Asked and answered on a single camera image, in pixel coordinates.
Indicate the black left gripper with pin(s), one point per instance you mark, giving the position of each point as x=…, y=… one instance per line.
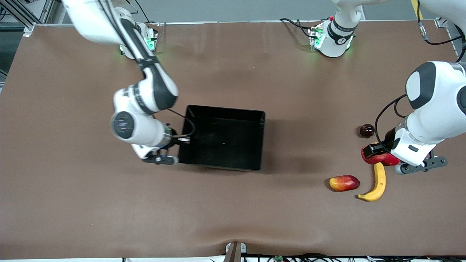
x=389, y=138

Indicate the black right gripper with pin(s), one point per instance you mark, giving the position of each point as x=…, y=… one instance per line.
x=174, y=141

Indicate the red yellow striped apple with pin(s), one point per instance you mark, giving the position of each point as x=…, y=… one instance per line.
x=373, y=158

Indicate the black plastic box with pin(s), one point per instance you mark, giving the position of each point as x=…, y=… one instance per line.
x=222, y=142

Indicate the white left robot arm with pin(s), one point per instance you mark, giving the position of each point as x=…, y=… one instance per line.
x=437, y=109

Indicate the yellow banana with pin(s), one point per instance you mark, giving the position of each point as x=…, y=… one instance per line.
x=379, y=182

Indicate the dark red plum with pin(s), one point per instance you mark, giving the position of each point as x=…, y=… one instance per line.
x=367, y=130

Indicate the red yellow mango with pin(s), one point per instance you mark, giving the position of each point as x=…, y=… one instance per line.
x=344, y=183

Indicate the large table cover mat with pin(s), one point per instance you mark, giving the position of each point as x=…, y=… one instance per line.
x=109, y=200

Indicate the aluminium frame profile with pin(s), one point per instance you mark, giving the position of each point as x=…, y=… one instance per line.
x=441, y=22
x=14, y=11

